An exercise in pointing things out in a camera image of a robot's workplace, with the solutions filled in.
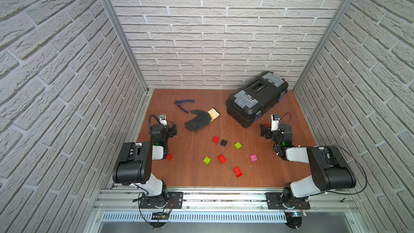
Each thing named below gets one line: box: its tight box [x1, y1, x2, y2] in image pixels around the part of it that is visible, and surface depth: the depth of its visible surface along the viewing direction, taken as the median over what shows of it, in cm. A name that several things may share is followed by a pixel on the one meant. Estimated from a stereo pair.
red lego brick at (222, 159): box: [217, 154, 227, 164], surface depth 88 cm
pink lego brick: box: [249, 154, 258, 162], surface depth 87 cm
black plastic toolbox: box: [225, 71, 289, 129], surface depth 97 cm
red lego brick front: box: [232, 166, 243, 178], surface depth 83 cm
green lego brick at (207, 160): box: [202, 155, 212, 165], surface depth 87 cm
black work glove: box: [184, 107, 221, 132], surface depth 105 cm
